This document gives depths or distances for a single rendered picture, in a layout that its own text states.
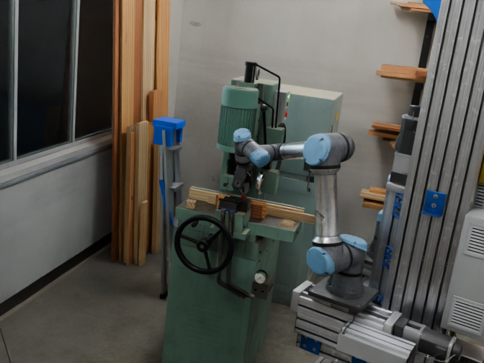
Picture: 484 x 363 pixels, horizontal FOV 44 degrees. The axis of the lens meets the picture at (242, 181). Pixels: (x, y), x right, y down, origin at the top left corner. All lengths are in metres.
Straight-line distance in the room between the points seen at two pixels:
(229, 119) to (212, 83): 2.55
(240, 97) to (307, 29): 2.41
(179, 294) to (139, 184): 1.37
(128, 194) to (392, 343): 2.45
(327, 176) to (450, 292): 0.65
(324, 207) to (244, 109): 0.79
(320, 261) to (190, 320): 1.08
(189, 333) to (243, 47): 2.86
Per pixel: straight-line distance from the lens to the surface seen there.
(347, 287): 2.44
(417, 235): 2.48
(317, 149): 2.23
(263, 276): 2.87
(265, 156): 2.53
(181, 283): 3.10
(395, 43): 5.11
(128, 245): 4.41
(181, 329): 3.21
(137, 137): 4.22
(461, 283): 2.45
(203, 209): 2.98
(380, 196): 4.78
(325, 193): 2.27
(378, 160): 5.22
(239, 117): 2.86
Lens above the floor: 1.85
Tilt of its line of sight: 16 degrees down
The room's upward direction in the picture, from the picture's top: 7 degrees clockwise
